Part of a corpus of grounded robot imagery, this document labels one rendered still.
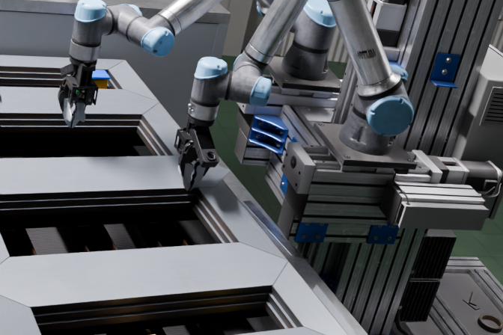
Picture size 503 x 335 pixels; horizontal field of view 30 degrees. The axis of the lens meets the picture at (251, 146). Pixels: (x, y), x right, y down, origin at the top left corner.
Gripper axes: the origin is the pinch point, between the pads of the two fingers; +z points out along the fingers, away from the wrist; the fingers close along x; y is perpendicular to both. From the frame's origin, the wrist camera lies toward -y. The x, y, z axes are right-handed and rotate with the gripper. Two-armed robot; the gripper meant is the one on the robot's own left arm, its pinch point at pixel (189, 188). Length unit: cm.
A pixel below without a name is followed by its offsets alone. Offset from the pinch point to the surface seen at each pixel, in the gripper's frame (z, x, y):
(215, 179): 0.6, -9.9, 5.3
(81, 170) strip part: 0.6, 26.2, 11.6
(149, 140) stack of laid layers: 4.2, -2.1, 35.0
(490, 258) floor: 88, -203, 74
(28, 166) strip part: 0.6, 39.2, 14.5
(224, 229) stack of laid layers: 2.6, -2.9, -17.1
